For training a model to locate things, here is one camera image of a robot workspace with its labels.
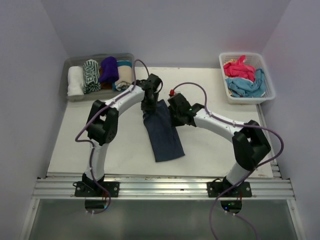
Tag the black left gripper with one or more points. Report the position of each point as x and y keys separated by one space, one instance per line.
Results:
x=152 y=107

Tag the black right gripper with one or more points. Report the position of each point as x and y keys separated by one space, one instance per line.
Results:
x=176 y=123

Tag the dark grey towel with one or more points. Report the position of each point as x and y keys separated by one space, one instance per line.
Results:
x=164 y=138

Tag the purple towel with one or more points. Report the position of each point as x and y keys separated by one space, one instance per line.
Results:
x=109 y=67

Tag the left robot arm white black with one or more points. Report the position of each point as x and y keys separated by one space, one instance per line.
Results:
x=102 y=127

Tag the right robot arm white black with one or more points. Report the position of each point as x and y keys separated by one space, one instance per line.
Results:
x=250 y=145

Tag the beige teal rolled towel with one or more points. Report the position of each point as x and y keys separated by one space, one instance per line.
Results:
x=125 y=75

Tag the brown rolled towel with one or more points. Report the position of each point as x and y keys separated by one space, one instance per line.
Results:
x=105 y=85

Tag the light blue crumpled towel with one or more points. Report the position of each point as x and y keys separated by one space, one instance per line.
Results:
x=244 y=88

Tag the green striped rolled towel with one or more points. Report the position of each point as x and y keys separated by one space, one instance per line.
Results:
x=91 y=75

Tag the pink object in basket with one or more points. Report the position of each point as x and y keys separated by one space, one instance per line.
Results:
x=238 y=69

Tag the white plastic laundry basket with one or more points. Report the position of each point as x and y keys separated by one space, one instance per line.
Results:
x=255 y=60

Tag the white rolled towel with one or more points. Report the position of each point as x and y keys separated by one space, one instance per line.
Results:
x=75 y=78

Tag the clear plastic tray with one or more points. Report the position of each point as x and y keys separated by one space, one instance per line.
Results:
x=79 y=61

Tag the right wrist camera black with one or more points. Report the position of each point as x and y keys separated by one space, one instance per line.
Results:
x=179 y=102

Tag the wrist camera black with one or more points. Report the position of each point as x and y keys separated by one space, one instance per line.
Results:
x=179 y=102
x=154 y=82

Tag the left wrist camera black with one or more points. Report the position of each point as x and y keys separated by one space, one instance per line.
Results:
x=154 y=82

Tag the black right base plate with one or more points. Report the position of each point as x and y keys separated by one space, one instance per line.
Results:
x=215 y=188

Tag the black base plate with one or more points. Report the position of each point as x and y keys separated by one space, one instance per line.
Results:
x=215 y=188
x=82 y=190

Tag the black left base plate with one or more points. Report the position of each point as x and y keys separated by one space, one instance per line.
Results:
x=82 y=190

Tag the aluminium mounting rail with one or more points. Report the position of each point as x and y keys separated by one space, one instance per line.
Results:
x=139 y=187

